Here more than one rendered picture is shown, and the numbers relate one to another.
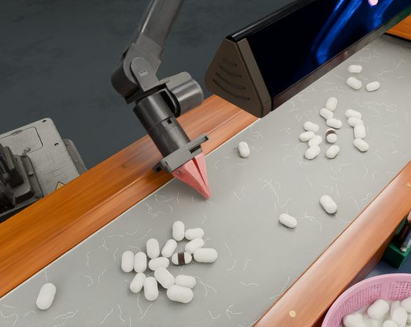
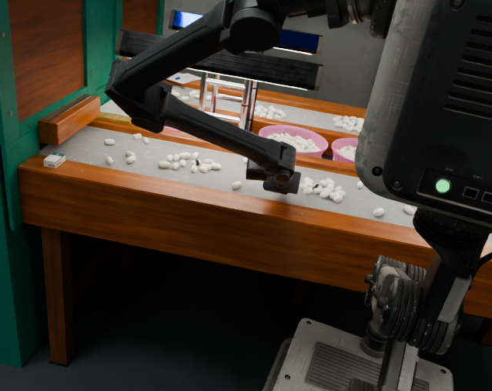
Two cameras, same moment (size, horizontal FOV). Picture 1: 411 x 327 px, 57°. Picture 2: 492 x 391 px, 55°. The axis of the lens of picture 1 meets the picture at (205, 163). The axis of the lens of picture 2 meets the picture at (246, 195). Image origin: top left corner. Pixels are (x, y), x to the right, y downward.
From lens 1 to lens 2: 1.66 m
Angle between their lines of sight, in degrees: 98
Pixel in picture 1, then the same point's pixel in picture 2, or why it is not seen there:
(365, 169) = (210, 156)
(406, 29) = (73, 128)
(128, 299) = (348, 196)
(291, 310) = (305, 158)
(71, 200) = (343, 222)
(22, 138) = not seen: outside the picture
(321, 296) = not seen: hidden behind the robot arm
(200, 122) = (235, 198)
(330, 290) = not seen: hidden behind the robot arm
